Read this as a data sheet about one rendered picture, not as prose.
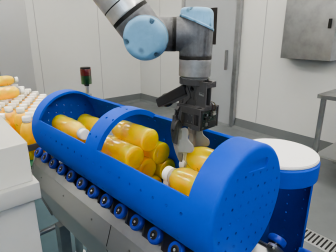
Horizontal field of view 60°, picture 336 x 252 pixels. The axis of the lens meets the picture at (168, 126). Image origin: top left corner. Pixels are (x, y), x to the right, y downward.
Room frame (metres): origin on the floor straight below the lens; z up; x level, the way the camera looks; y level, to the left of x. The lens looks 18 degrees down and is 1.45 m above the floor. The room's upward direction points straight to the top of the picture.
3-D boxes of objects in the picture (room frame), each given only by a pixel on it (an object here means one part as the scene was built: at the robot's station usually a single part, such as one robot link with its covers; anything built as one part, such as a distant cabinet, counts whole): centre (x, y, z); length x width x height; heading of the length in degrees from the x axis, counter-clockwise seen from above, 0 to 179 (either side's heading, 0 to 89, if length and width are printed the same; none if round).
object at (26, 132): (1.25, 0.63, 0.99); 0.07 x 0.07 x 0.19
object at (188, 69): (0.69, -0.06, 1.37); 0.08 x 0.08 x 0.05
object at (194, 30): (0.69, -0.06, 1.45); 0.09 x 0.08 x 0.11; 89
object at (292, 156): (1.00, -0.41, 1.03); 0.28 x 0.28 x 0.01
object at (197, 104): (0.68, -0.07, 1.29); 0.09 x 0.08 x 0.12; 44
